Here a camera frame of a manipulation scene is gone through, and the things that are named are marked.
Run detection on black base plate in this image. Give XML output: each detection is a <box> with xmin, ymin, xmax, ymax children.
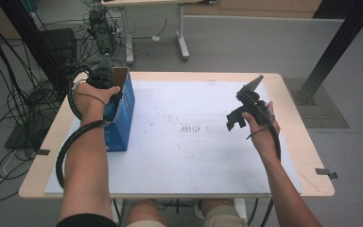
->
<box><xmin>4</xmin><ymin>121</ymin><xmax>55</xmax><ymax>150</ymax></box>

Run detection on black shirt sleeve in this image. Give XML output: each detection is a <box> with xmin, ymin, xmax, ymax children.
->
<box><xmin>56</xmin><ymin>213</ymin><xmax>117</xmax><ymax>227</ymax></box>

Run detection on wooden cabinet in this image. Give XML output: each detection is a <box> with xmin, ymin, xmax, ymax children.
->
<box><xmin>183</xmin><ymin>0</ymin><xmax>322</xmax><ymax>18</ymax></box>

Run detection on white background desk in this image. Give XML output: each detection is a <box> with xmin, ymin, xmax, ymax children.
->
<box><xmin>100</xmin><ymin>0</ymin><xmax>216</xmax><ymax>65</ymax></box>

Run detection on grey floor mat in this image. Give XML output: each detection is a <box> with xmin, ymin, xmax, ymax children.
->
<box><xmin>283</xmin><ymin>77</ymin><xmax>351</xmax><ymax>130</ymax></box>

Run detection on white table mat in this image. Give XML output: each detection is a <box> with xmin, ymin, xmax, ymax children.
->
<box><xmin>43</xmin><ymin>79</ymin><xmax>303</xmax><ymax>195</ymax></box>

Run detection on thin black left wrist cord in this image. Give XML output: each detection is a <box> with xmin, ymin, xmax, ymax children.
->
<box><xmin>75</xmin><ymin>91</ymin><xmax>108</xmax><ymax>107</ymax></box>

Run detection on thin black wrist cord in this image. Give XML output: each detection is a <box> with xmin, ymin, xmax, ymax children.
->
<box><xmin>75</xmin><ymin>91</ymin><xmax>108</xmax><ymax>107</ymax></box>
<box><xmin>246</xmin><ymin>124</ymin><xmax>273</xmax><ymax>140</ymax></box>

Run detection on person's left leg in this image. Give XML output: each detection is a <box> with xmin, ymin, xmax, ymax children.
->
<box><xmin>126</xmin><ymin>199</ymin><xmax>168</xmax><ymax>227</ymax></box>

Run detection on black corrugated left gripper cable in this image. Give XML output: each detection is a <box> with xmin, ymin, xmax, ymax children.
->
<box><xmin>55</xmin><ymin>67</ymin><xmax>108</xmax><ymax>190</ymax></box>

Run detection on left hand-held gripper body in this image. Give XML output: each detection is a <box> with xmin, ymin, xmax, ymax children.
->
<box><xmin>86</xmin><ymin>52</ymin><xmax>116</xmax><ymax>90</ymax></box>

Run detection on beige shorts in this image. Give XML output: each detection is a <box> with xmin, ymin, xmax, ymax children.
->
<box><xmin>126</xmin><ymin>206</ymin><xmax>247</xmax><ymax>227</ymax></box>

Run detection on black metal frame post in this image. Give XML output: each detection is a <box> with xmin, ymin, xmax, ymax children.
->
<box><xmin>0</xmin><ymin>0</ymin><xmax>70</xmax><ymax>96</ymax></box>
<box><xmin>296</xmin><ymin>0</ymin><xmax>363</xmax><ymax>107</ymax></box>

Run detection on white floor cable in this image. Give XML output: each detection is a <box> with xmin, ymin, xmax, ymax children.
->
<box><xmin>1</xmin><ymin>150</ymin><xmax>17</xmax><ymax>176</ymax></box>

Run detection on black electronic device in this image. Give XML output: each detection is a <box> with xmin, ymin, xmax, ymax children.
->
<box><xmin>88</xmin><ymin>8</ymin><xmax>117</xmax><ymax>55</ymax></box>

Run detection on black metal crossbar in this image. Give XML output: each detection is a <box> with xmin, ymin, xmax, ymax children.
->
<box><xmin>162</xmin><ymin>198</ymin><xmax>193</xmax><ymax>215</ymax></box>

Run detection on person's leg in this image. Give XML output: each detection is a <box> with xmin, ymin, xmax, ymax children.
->
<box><xmin>126</xmin><ymin>199</ymin><xmax>168</xmax><ymax>227</ymax></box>
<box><xmin>201</xmin><ymin>198</ymin><xmax>247</xmax><ymax>227</ymax></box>

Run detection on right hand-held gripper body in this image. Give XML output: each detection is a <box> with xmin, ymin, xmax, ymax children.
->
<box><xmin>235</xmin><ymin>74</ymin><xmax>277</xmax><ymax>127</ymax></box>

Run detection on light wooden table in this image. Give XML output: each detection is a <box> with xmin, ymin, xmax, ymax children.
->
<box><xmin>18</xmin><ymin>70</ymin><xmax>336</xmax><ymax>200</ymax></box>

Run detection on person's right hand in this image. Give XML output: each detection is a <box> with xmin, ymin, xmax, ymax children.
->
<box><xmin>241</xmin><ymin>100</ymin><xmax>282</xmax><ymax>159</ymax></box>

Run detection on blue cardboard box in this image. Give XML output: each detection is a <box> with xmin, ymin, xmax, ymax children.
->
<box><xmin>103</xmin><ymin>66</ymin><xmax>136</xmax><ymax>153</ymax></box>

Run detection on person's right leg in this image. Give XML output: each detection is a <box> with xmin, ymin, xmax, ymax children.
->
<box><xmin>201</xmin><ymin>198</ymin><xmax>247</xmax><ymax>227</ymax></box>

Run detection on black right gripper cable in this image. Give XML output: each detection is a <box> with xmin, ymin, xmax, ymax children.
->
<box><xmin>264</xmin><ymin>121</ymin><xmax>282</xmax><ymax>160</ymax></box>

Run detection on thin black right wrist cord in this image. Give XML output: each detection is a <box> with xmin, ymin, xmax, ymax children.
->
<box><xmin>246</xmin><ymin>124</ymin><xmax>273</xmax><ymax>140</ymax></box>

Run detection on person's left hand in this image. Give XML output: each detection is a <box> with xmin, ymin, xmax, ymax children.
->
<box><xmin>72</xmin><ymin>82</ymin><xmax>121</xmax><ymax>124</ymax></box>

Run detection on black hanging cable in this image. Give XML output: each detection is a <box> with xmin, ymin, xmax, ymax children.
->
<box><xmin>247</xmin><ymin>198</ymin><xmax>259</xmax><ymax>218</ymax></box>
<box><xmin>259</xmin><ymin>198</ymin><xmax>275</xmax><ymax>227</ymax></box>

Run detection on black computer box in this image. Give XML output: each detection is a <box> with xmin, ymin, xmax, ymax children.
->
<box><xmin>39</xmin><ymin>27</ymin><xmax>78</xmax><ymax>64</ymax></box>

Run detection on bundle of black floor cables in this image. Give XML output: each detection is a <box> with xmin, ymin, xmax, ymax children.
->
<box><xmin>0</xmin><ymin>0</ymin><xmax>95</xmax><ymax>202</ymax></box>

